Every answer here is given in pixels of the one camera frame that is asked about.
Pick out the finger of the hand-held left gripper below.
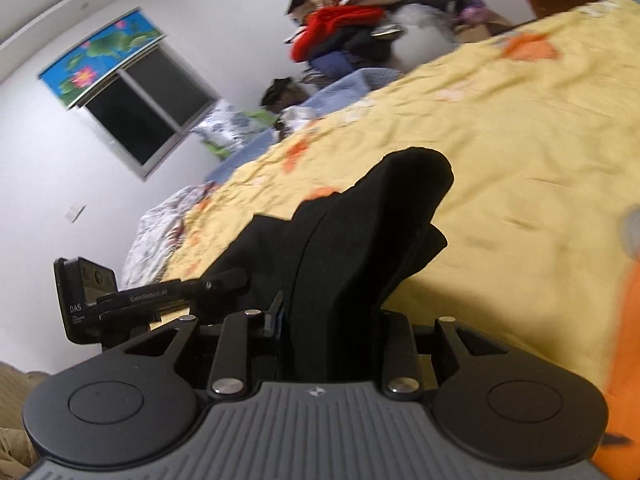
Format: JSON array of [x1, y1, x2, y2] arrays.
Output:
[[182, 267, 251, 297]]

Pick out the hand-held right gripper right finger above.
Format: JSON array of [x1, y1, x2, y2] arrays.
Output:
[[377, 309, 506, 400]]

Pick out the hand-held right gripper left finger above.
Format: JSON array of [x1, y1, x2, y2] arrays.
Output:
[[122, 290, 287, 400]]

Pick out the black pants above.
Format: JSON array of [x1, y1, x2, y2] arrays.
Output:
[[200, 146, 455, 381]]

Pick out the white red floral quilt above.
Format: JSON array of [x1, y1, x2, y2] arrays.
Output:
[[122, 182, 223, 288]]

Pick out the person's khaki trouser leg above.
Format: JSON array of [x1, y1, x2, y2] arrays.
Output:
[[0, 360, 51, 480]]

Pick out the blue floral pillow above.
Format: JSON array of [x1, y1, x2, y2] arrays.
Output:
[[192, 100, 273, 161]]

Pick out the white and black patterned cloth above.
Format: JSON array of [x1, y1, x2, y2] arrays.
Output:
[[277, 105, 321, 138]]

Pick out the sliding glass window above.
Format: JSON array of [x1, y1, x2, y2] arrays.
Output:
[[75, 42, 221, 181]]

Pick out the black bag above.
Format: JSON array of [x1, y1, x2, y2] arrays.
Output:
[[261, 77, 311, 111]]

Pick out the yellow floral blanket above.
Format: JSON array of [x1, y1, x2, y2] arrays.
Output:
[[162, 0, 640, 480]]

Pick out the light blue blanket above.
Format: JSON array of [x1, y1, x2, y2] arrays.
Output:
[[205, 67, 406, 181]]

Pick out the lotus print window blind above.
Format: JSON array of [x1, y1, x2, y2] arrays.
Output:
[[37, 7, 166, 111]]

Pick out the pile of clothes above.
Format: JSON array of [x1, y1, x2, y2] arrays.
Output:
[[285, 0, 501, 73]]

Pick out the grey plastic bag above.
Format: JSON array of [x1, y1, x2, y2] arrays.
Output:
[[395, 5, 458, 71]]

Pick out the cardboard box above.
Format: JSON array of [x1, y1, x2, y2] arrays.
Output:
[[452, 10, 516, 43]]

